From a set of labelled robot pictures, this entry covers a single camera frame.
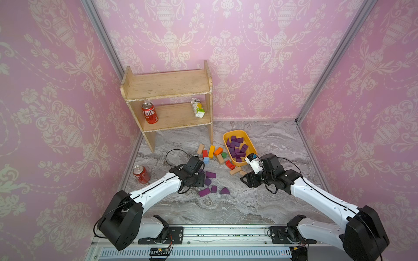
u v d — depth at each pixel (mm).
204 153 1038
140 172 831
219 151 1027
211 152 1029
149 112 834
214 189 873
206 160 973
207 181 913
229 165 966
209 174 940
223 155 1021
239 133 1064
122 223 411
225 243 731
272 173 626
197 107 917
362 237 394
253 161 744
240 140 1082
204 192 874
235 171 945
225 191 857
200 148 1058
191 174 658
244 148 1030
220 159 990
